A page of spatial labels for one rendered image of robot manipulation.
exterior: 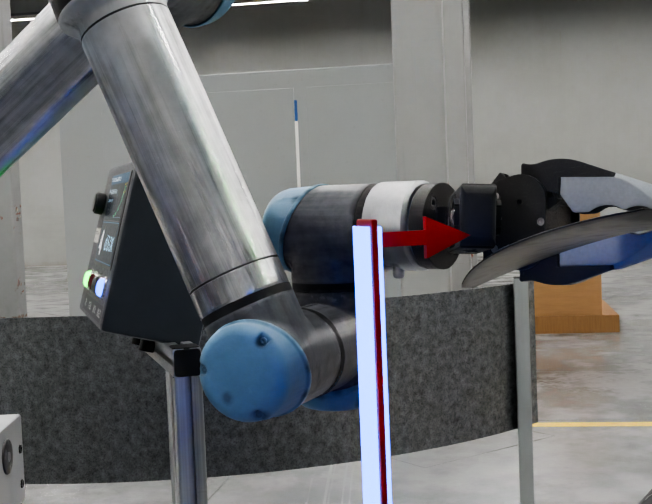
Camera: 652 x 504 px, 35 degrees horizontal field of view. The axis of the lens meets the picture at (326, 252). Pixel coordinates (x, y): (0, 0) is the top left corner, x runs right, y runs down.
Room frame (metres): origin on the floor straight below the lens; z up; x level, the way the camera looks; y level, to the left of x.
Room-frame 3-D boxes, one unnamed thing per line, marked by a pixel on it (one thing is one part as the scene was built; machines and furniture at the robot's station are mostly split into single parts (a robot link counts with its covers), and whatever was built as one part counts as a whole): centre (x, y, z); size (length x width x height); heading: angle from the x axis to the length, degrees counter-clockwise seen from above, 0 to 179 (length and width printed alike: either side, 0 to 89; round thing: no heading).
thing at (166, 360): (1.18, 0.18, 1.04); 0.24 x 0.03 x 0.03; 18
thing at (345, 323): (0.89, 0.00, 1.08); 0.11 x 0.08 x 0.11; 156
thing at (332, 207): (0.91, -0.01, 1.17); 0.11 x 0.08 x 0.09; 55
